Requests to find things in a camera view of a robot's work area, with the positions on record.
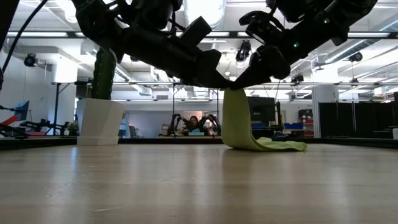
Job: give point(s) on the black room partition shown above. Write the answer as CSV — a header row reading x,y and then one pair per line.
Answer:
x,y
357,118

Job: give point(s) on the black background rig frame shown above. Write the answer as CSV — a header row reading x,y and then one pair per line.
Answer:
x,y
174,109

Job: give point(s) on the blue background monitor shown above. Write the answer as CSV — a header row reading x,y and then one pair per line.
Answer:
x,y
21,111

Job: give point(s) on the black ceiling camera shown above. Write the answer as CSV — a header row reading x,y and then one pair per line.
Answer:
x,y
243,51
356,57
30,60
297,78

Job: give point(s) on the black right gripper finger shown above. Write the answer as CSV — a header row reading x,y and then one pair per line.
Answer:
x,y
252,80

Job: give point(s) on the black computer monitor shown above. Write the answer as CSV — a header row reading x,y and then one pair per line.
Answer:
x,y
262,109

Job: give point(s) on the black metal table frame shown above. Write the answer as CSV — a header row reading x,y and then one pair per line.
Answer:
x,y
37,143

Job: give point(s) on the silver ceiling air duct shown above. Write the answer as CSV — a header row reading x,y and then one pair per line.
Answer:
x,y
211,9

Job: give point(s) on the small background potted plant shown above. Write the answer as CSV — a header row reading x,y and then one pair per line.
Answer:
x,y
73,127

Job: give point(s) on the blue storage bin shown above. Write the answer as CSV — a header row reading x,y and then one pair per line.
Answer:
x,y
293,126

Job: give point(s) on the person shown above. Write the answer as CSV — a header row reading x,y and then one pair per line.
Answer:
x,y
193,123

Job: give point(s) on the black crossbar with light strips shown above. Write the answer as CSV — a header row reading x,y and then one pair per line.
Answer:
x,y
31,35

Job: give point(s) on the green cactus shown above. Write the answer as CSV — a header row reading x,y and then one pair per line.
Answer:
x,y
104,81

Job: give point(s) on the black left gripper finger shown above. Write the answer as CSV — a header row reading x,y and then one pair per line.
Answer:
x,y
222,83

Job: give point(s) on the black background robot arm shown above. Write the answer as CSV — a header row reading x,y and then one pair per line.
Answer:
x,y
213,123
175,123
40,126
12,132

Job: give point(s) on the red background panel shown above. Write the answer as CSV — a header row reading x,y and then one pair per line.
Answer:
x,y
9,120

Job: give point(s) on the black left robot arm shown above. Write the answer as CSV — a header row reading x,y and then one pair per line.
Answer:
x,y
140,40

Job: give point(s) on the shelf with red bins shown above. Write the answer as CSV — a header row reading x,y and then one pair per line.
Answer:
x,y
306,119

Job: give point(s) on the white plant pot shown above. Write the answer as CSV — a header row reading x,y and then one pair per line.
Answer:
x,y
99,124

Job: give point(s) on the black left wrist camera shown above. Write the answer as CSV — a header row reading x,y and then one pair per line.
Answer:
x,y
196,31

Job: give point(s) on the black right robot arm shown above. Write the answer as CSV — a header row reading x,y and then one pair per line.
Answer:
x,y
326,25

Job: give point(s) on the green microfiber towel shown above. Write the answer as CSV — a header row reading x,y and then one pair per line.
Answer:
x,y
236,124

